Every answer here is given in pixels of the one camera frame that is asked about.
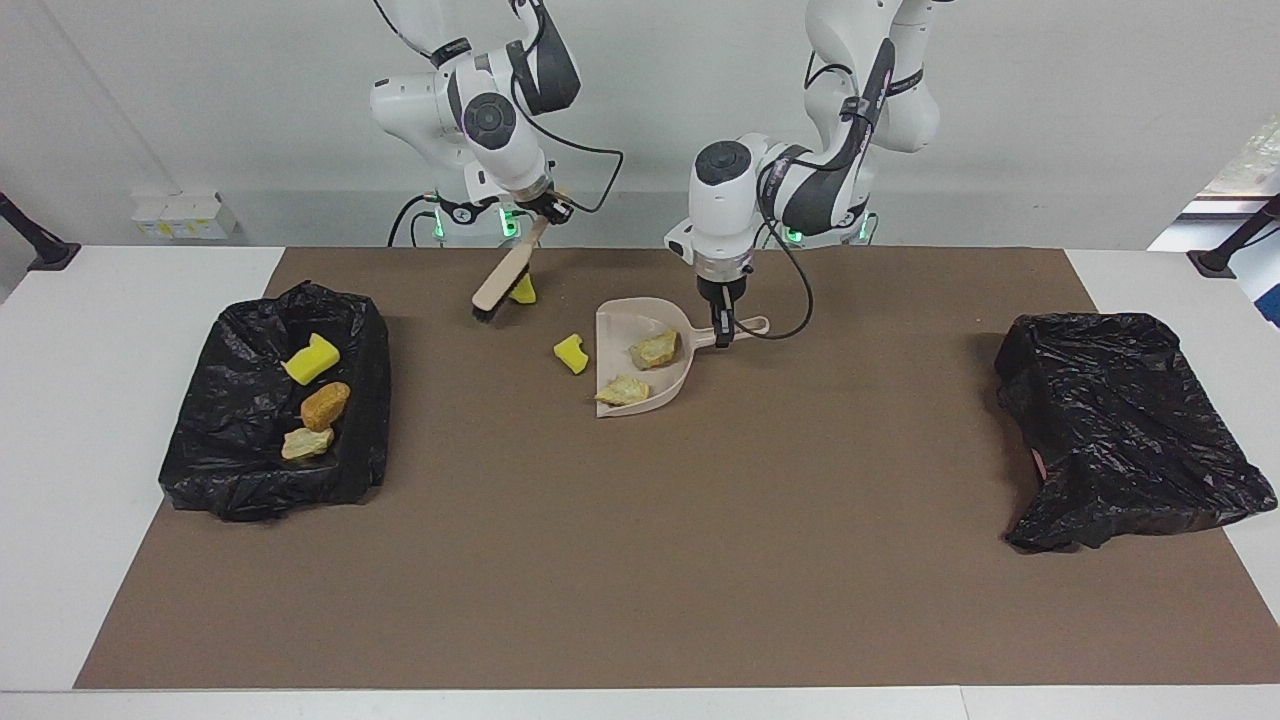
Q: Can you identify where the pale crumbly bread chunk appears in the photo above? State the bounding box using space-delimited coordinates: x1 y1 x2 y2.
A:
629 330 682 372
596 375 652 408

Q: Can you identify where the beige plastic dustpan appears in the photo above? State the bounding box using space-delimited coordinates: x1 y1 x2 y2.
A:
595 298 772 420

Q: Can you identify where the beige hand brush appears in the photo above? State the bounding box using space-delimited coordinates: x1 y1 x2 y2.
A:
471 215 552 324

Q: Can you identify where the brown bread roll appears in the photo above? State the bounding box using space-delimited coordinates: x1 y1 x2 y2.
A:
301 381 353 433

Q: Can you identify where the striped croissant piece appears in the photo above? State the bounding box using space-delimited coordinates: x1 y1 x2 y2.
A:
281 427 336 462

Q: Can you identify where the black bag trash bin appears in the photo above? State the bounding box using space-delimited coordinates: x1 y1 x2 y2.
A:
158 281 392 524

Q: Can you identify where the empty black bag bin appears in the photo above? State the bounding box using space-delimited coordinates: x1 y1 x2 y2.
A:
994 312 1280 554

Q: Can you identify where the brown table mat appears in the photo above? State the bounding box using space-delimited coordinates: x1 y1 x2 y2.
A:
75 247 1280 691

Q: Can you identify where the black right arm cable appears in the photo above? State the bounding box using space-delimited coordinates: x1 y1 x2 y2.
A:
372 0 627 217

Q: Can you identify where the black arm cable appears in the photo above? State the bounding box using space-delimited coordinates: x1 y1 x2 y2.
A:
745 30 901 342
372 0 627 217

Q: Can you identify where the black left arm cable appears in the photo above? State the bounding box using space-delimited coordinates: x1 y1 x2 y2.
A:
745 30 901 342

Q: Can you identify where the black base cable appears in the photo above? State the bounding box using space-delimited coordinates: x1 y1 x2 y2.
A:
387 193 442 249

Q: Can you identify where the white wall socket box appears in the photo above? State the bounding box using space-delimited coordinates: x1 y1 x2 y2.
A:
131 191 240 242

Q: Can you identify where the black clamp mount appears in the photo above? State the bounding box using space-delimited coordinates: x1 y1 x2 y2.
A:
1186 194 1280 280
0 190 82 273

